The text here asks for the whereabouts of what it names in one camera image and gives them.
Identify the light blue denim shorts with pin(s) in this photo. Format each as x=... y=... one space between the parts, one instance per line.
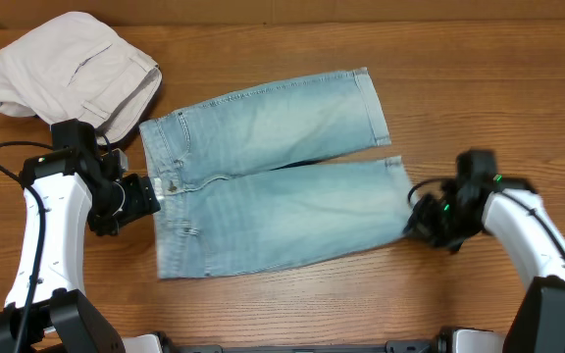
x=255 y=180

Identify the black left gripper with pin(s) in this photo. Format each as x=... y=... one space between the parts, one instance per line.
x=146 y=194

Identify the beige folded trousers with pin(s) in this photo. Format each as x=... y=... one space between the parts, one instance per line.
x=76 y=67

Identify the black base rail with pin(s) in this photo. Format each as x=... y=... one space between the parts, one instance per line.
x=394 y=346

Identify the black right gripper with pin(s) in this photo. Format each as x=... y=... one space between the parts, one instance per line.
x=423 y=218

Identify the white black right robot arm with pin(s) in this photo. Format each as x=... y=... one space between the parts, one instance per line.
x=514 y=214

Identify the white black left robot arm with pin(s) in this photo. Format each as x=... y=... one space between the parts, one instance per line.
x=69 y=190

